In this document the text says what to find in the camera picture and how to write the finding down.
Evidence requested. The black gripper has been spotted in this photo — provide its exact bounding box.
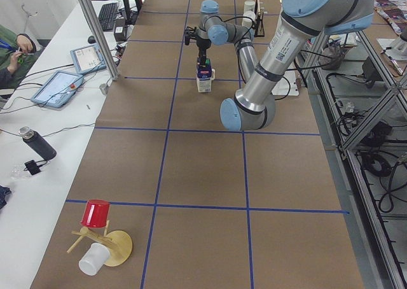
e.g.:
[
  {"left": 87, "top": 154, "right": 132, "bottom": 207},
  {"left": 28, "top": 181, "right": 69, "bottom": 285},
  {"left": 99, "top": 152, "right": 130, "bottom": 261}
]
[{"left": 184, "top": 26, "right": 210, "bottom": 67}]

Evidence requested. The blue Pascual milk carton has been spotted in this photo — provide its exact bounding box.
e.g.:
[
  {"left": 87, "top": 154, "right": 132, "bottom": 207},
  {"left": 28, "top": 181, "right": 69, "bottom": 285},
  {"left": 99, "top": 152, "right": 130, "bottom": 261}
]
[{"left": 196, "top": 58, "right": 212, "bottom": 93}]

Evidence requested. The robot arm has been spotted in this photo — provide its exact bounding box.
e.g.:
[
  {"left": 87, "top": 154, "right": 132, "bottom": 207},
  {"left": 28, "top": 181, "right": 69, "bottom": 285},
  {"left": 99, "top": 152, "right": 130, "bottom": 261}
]
[{"left": 184, "top": 0, "right": 374, "bottom": 131}]

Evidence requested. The red plastic cup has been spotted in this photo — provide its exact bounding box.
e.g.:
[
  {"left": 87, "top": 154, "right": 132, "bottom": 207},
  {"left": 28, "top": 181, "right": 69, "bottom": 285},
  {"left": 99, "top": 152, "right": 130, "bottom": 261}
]
[{"left": 80, "top": 199, "right": 110, "bottom": 228}]

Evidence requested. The white cup on tree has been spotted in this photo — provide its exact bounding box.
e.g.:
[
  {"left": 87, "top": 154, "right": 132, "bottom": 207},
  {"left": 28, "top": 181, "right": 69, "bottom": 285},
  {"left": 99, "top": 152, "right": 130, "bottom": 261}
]
[{"left": 78, "top": 243, "right": 111, "bottom": 276}]

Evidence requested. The white mug on rack upper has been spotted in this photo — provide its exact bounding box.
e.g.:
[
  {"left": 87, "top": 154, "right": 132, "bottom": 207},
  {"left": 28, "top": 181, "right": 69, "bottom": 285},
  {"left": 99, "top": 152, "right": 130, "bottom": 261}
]
[{"left": 244, "top": 0, "right": 256, "bottom": 12}]

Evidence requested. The black power adapter box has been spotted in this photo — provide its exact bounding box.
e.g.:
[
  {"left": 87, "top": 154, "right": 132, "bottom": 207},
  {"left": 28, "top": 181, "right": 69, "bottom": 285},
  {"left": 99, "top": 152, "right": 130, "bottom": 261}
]
[{"left": 114, "top": 18, "right": 128, "bottom": 42}]

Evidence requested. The black keyboard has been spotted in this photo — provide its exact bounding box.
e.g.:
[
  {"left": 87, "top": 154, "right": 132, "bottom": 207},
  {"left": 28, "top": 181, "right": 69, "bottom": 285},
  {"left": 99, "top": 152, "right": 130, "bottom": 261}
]
[{"left": 98, "top": 3, "right": 118, "bottom": 32}]

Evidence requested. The teach pendant tablet far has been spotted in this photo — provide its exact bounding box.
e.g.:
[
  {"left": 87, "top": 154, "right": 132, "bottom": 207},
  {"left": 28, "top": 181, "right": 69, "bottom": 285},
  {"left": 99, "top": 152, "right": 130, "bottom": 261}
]
[{"left": 70, "top": 43, "right": 106, "bottom": 75}]

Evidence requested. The teach pendant tablet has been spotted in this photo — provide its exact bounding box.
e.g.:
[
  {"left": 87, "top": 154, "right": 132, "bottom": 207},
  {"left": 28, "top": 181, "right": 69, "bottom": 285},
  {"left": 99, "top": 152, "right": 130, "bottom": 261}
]
[
  {"left": 70, "top": 43, "right": 106, "bottom": 75},
  {"left": 31, "top": 71, "right": 84, "bottom": 109}
]

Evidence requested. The teach pendant tablet near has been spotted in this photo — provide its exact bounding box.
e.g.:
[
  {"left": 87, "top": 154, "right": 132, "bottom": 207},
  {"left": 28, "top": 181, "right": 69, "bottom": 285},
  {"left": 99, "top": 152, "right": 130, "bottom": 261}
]
[{"left": 31, "top": 71, "right": 84, "bottom": 109}]

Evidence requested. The person in green jacket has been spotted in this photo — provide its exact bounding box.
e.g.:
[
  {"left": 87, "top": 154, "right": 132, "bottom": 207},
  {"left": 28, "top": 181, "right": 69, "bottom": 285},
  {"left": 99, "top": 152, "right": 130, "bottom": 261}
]
[{"left": 1, "top": 25, "right": 38, "bottom": 89}]

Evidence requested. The black water bottle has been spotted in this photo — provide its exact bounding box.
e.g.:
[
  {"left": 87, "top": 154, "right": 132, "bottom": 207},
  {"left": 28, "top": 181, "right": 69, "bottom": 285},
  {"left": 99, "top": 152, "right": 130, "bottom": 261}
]
[{"left": 18, "top": 127, "right": 57, "bottom": 160}]

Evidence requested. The wooden mug tree stand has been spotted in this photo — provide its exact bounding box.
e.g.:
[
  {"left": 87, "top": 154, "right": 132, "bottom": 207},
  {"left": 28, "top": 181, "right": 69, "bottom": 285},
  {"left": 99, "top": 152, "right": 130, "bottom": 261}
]
[{"left": 66, "top": 220, "right": 133, "bottom": 267}]

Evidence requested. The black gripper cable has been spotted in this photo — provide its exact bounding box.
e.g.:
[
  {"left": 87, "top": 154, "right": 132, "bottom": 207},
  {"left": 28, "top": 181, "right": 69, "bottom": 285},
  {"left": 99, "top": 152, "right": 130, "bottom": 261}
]
[{"left": 219, "top": 15, "right": 258, "bottom": 41}]

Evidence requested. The black wire mug rack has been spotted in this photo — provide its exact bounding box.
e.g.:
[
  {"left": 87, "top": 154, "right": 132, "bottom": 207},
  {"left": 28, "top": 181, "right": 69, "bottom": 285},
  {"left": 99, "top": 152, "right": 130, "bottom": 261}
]
[{"left": 254, "top": 0, "right": 265, "bottom": 38}]

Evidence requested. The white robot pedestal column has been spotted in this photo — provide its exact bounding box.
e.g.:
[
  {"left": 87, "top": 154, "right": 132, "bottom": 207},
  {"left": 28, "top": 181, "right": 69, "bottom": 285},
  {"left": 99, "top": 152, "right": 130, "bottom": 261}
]
[{"left": 272, "top": 71, "right": 300, "bottom": 96}]

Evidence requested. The aluminium frame post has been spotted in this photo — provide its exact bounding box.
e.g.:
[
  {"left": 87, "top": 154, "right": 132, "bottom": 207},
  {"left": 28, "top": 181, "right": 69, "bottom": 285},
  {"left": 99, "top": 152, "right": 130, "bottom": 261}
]
[{"left": 78, "top": 0, "right": 119, "bottom": 81}]

